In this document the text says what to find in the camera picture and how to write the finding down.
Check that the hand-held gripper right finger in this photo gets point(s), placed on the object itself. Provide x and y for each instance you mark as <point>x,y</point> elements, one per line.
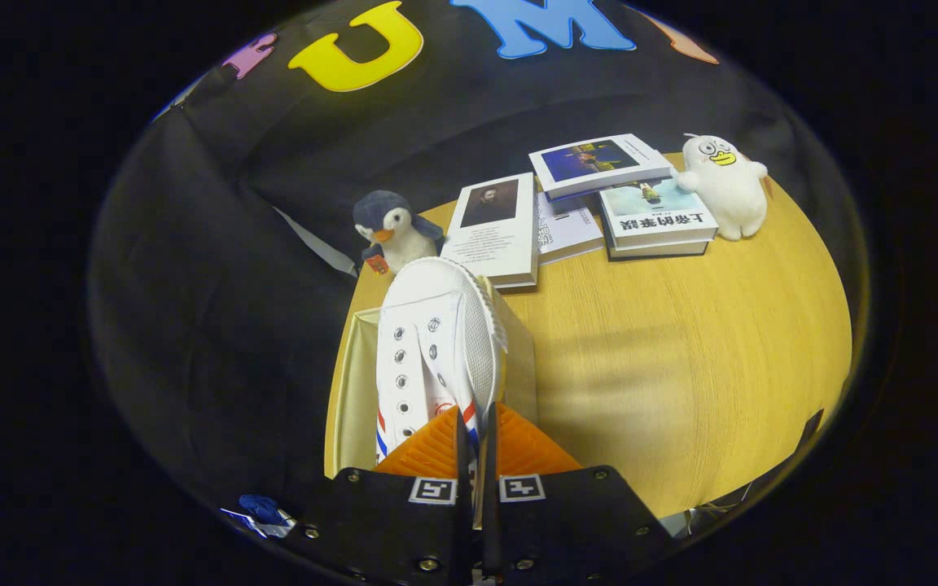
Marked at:
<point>558,529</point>

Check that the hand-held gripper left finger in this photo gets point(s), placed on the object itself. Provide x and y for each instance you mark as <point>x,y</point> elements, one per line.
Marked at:
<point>387,529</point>

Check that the beige fabric storage box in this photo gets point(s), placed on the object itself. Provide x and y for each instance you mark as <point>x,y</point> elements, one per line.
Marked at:
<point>355,391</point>

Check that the white canvas shoe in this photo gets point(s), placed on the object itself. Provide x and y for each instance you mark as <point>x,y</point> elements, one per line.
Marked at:
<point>444,325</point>

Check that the penguin plush toy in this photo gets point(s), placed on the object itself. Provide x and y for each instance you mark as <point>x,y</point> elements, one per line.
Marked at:
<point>396,232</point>

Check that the white book with text cover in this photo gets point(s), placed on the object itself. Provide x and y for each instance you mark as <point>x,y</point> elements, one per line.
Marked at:
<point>571,232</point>

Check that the book with portrait cover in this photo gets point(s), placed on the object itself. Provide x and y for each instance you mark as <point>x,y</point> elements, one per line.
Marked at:
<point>489,236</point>

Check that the thick book pale blue cover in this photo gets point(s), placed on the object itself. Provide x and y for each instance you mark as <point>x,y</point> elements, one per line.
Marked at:
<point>656,216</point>

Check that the book with blue picture cover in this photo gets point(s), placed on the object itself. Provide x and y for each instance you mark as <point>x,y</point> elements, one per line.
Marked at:
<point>599,163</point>

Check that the white duck plush toy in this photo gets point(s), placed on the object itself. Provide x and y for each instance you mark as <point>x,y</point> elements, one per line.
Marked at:
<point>725,195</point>

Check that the black backdrop cloth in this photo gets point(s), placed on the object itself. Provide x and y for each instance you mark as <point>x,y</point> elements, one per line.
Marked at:
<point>477,106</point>

